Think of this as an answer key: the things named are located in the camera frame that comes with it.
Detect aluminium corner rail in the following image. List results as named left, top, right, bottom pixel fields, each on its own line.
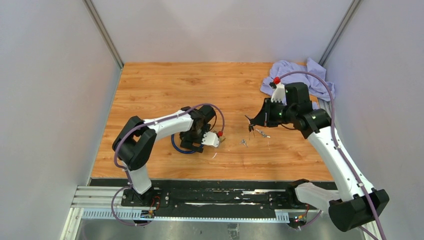
left=318, top=0, right=363, bottom=67
left=82, top=0, right=124, bottom=70

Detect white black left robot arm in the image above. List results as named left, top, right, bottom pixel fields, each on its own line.
left=112, top=103, right=223, bottom=207

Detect blue cable lock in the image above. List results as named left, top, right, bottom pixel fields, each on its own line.
left=170, top=134, right=195, bottom=155

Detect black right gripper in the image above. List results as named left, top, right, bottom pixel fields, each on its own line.
left=252, top=98, right=296, bottom=128

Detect small silver keys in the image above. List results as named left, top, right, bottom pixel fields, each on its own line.
left=239, top=139, right=248, bottom=147

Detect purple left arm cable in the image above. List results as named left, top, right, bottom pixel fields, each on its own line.
left=110, top=103, right=226, bottom=227

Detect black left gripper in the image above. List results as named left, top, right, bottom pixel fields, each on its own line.
left=181, top=124, right=211, bottom=153

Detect aluminium corner rail right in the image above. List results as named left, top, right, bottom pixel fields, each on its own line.
left=318, top=0, right=363, bottom=67

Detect aluminium corner rail left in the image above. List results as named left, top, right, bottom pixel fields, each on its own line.
left=82, top=0, right=124, bottom=70

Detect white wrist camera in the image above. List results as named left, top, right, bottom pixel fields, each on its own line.
left=271, top=82, right=286, bottom=104
left=201, top=131, right=220, bottom=148

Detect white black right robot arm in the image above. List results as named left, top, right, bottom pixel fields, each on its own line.
left=249, top=82, right=390, bottom=232

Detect aluminium base frame rails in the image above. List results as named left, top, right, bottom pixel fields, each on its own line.
left=67, top=185, right=335, bottom=224

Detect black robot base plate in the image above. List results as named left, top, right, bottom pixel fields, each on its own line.
left=88, top=178, right=335, bottom=220

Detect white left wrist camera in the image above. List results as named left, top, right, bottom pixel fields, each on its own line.
left=201, top=131, right=220, bottom=148

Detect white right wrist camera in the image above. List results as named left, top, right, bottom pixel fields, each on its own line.
left=271, top=82, right=286, bottom=104

